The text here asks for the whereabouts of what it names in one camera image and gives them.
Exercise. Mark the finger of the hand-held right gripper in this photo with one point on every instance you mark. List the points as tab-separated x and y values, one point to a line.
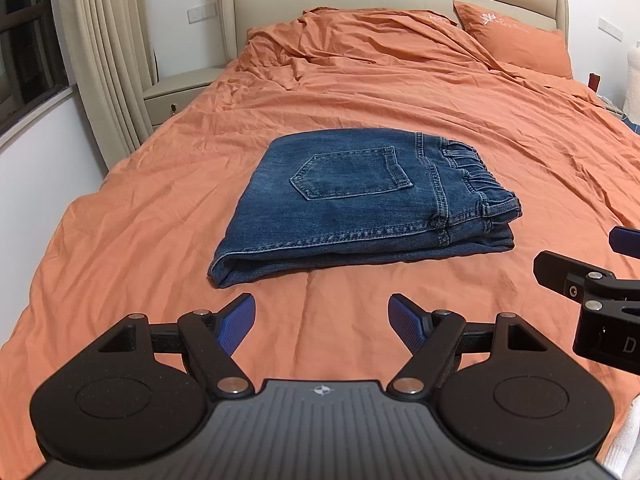
627	241
560	270

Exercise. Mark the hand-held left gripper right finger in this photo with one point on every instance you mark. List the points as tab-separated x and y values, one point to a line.
406	325

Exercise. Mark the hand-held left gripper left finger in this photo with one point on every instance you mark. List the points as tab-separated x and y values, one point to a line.
238	325

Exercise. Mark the blue denim pants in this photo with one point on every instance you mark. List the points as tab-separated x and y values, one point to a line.
370	205

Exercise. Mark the white cloth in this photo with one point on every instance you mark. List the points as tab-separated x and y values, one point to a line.
627	442

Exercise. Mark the small blue object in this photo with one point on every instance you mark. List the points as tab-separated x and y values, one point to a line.
634	126

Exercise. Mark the orange bed cover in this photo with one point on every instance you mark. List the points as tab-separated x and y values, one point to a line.
150	240

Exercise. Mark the small red object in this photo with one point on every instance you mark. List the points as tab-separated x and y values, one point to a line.
594	83

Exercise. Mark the white rounded object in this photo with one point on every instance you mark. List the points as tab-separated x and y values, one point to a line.
633	77

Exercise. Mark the orange pillow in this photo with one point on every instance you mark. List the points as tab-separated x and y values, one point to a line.
520	35

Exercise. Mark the beige nightstand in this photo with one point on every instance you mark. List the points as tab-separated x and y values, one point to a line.
185	87

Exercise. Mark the beige curtain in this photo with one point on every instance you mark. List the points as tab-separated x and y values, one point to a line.
107	55

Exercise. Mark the dark framed window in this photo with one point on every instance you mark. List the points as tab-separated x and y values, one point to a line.
27	35

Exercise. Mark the white wall switch plate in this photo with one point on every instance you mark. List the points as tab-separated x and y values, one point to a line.
610	29
201	13

